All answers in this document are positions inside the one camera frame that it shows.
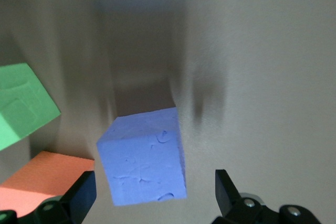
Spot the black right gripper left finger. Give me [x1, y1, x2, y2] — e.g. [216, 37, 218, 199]
[0, 170, 97, 224]

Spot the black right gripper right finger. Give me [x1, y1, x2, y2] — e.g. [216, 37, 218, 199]
[211, 169, 322, 224]

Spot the orange foam cube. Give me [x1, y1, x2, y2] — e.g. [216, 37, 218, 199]
[0, 151, 95, 219]

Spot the purple foam cube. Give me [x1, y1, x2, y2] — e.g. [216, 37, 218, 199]
[96, 107, 188, 206]

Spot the green foam cube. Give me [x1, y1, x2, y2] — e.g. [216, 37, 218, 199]
[0, 63, 62, 152]

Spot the brown table cover mat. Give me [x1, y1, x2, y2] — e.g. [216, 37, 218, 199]
[0, 0, 336, 224]

